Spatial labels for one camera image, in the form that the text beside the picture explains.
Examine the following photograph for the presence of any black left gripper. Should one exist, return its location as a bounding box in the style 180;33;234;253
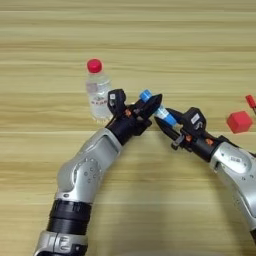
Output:
105;93;164;146

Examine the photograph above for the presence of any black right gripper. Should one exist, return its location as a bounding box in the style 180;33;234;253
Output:
154;107;231;163

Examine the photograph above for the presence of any clear bottle with red cap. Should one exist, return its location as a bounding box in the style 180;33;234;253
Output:
85;58;114;124

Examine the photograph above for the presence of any red cube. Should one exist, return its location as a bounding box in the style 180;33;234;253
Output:
226;110;254;134

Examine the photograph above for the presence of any red and black marker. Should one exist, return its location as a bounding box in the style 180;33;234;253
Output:
245;94;256;114

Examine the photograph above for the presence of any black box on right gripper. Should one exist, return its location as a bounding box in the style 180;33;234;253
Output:
181;106;208;135

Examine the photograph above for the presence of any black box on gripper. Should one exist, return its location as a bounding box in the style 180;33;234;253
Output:
107;88;128;117
181;106;208;135

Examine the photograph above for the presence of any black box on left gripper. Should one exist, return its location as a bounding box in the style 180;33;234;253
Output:
107;88;128;117

